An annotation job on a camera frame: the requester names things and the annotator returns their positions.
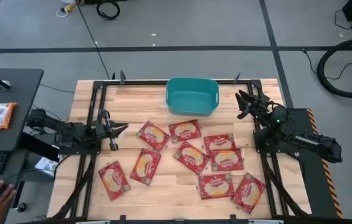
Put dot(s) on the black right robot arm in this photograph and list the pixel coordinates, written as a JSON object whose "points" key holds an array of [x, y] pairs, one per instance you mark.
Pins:
{"points": [[316, 143]]}

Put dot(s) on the black aluminium table frame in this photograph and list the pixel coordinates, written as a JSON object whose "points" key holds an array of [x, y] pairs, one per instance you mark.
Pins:
{"points": [[138, 82]]}

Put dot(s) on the black frame clamp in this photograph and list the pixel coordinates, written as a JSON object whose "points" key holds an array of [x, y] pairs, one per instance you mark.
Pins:
{"points": [[122, 217], [233, 217], [122, 77], [113, 76]]}

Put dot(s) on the white box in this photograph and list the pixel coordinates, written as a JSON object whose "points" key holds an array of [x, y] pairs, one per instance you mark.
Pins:
{"points": [[46, 165]]}

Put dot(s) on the black side desk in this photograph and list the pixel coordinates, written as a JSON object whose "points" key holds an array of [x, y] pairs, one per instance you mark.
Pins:
{"points": [[23, 93]]}

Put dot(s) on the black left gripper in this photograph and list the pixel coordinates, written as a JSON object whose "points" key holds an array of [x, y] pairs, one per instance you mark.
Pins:
{"points": [[104, 130]]}

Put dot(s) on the grey computer mouse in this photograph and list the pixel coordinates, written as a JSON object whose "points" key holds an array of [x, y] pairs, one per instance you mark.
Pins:
{"points": [[6, 83]]}

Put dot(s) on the teal plastic basket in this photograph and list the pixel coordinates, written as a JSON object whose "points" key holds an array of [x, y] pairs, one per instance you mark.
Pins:
{"points": [[191, 102]]}

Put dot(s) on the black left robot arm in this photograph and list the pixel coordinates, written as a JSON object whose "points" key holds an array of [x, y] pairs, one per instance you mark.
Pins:
{"points": [[73, 132]]}

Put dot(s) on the black chair castor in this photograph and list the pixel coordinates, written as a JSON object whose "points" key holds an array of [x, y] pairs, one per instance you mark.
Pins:
{"points": [[21, 207]]}

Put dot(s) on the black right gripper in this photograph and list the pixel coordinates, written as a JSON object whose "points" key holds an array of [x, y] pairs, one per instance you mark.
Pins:
{"points": [[259, 105]]}

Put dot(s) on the black platform with hazard stripe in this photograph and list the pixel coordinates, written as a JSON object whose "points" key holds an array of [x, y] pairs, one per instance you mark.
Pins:
{"points": [[317, 193]]}

